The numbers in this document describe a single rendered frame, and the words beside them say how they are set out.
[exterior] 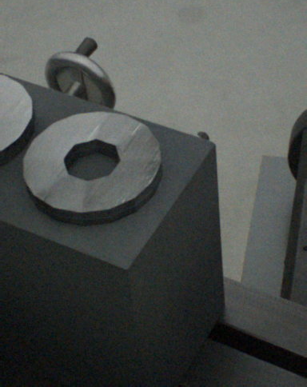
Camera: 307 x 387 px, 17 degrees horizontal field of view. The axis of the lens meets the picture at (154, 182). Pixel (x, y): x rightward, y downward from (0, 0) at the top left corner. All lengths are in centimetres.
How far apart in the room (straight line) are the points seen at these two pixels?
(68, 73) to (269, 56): 108
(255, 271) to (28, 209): 90
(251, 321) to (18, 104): 26
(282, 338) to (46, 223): 24
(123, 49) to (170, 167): 188
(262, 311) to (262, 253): 73
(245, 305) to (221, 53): 171
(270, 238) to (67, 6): 129
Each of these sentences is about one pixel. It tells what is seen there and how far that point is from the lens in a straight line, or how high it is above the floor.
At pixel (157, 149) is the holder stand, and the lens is 65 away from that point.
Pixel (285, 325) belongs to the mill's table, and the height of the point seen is 94.
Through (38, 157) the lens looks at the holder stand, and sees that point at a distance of 66.
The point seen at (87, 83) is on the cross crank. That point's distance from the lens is 145.
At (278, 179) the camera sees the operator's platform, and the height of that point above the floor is 40.
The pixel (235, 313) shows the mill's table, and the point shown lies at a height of 94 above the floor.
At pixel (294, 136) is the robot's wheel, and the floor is 54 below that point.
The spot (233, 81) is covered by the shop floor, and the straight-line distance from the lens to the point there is 241.
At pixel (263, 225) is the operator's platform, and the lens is 157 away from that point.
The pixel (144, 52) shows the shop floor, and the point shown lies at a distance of 251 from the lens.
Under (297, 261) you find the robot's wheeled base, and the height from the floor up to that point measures 59.
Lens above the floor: 160
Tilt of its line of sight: 47 degrees down
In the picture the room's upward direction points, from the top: 7 degrees counter-clockwise
